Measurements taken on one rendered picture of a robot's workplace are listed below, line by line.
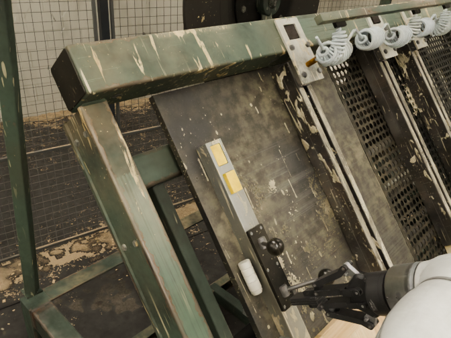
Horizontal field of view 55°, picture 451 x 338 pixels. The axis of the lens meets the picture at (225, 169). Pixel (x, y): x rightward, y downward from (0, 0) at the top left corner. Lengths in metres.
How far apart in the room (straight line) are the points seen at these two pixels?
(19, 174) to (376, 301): 1.05
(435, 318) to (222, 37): 0.76
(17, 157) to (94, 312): 1.65
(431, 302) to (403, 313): 0.04
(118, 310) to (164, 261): 2.01
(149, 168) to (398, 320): 0.61
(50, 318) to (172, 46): 1.16
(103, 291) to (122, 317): 0.26
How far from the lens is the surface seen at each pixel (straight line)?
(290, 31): 1.25
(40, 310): 1.82
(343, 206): 1.26
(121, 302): 2.89
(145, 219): 0.84
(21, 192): 1.46
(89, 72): 0.84
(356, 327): 1.26
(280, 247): 0.89
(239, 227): 0.99
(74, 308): 2.92
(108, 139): 0.86
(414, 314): 0.57
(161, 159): 1.00
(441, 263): 0.71
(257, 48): 1.13
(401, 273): 0.75
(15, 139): 1.34
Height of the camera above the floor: 2.05
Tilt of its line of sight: 28 degrees down
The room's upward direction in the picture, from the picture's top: 4 degrees clockwise
